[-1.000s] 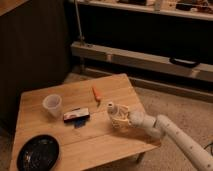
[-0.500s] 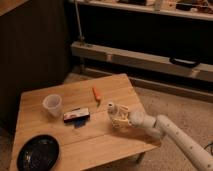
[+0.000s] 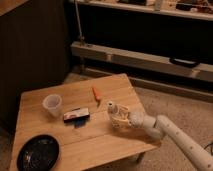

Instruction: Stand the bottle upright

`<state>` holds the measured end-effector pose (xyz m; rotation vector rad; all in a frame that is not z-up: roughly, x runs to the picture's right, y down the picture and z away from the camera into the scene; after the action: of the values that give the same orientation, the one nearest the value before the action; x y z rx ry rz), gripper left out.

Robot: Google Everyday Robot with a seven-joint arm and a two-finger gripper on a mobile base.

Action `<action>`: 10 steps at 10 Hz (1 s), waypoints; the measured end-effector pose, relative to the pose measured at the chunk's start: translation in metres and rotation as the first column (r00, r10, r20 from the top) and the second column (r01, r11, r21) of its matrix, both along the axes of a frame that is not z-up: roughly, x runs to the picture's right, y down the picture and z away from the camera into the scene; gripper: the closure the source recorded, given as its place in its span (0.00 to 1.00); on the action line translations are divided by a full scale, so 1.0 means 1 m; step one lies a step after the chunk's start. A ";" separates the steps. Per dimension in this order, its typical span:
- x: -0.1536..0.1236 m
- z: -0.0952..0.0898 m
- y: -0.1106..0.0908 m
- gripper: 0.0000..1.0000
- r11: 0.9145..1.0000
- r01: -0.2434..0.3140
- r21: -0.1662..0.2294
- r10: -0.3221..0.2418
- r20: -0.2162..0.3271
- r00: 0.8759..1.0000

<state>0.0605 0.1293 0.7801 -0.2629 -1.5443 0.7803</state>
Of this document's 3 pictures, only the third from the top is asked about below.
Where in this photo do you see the small flat printed box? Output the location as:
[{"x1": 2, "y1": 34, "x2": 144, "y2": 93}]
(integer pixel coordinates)
[{"x1": 63, "y1": 108, "x2": 90, "y2": 123}]

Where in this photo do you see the orange carrot toy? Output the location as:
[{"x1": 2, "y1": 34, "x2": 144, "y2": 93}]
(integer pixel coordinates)
[{"x1": 92, "y1": 86, "x2": 102, "y2": 101}]

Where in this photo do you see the translucent plastic cup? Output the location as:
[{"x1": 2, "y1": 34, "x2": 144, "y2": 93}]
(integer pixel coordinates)
[{"x1": 42, "y1": 94, "x2": 62, "y2": 117}]

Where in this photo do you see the metal shelf upright pole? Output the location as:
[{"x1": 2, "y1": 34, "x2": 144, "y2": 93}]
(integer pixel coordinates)
[{"x1": 74, "y1": 0, "x2": 85, "y2": 45}]

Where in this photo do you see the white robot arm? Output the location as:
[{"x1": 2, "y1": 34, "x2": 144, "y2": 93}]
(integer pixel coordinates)
[{"x1": 107, "y1": 102, "x2": 213, "y2": 171}]

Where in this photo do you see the black round plate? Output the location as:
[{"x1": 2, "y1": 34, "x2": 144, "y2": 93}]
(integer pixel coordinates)
[{"x1": 16, "y1": 135, "x2": 59, "y2": 171}]

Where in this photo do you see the black handle on shelf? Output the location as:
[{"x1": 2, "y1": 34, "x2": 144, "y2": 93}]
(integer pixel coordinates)
[{"x1": 169, "y1": 58, "x2": 200, "y2": 68}]

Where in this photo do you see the wooden low table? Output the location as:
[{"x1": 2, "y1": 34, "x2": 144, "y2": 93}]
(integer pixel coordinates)
[{"x1": 10, "y1": 74, "x2": 161, "y2": 171}]

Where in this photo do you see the small white bottle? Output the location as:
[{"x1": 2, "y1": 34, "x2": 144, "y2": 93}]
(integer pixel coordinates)
[{"x1": 107, "y1": 101, "x2": 117, "y2": 114}]

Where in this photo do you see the grey metal shelf rack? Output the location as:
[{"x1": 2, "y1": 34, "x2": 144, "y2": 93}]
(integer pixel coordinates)
[{"x1": 67, "y1": 0, "x2": 213, "y2": 102}]

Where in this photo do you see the white skeletal robot hand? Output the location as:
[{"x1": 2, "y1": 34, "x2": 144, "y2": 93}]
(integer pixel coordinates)
[{"x1": 109, "y1": 104, "x2": 130, "y2": 128}]

